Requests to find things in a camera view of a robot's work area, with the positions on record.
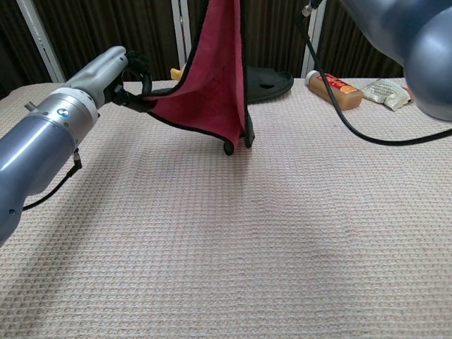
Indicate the left silver and black robot hand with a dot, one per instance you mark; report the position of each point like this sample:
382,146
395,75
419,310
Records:
99,74

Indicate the red cloth with black trim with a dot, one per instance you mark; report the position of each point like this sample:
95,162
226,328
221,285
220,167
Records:
212,88

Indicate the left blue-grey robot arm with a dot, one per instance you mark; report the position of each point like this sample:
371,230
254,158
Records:
35,148

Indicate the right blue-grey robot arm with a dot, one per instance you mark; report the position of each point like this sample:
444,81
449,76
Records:
423,53

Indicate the dark pleated curtain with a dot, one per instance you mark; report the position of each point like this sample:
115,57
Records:
88,28

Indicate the yellow plush toy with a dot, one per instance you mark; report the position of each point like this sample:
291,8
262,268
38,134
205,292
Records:
176,74

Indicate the black rubber slipper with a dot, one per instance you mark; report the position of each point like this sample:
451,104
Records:
279,83

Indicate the beige woven tablecloth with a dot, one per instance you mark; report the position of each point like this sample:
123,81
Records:
212,229

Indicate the brown drink bottle red label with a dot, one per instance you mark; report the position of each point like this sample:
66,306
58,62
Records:
349,95

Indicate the white and orange snack packet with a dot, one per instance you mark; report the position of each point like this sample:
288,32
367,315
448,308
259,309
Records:
383,92

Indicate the white metal frame post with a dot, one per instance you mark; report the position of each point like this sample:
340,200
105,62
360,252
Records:
316,42
42,46
180,35

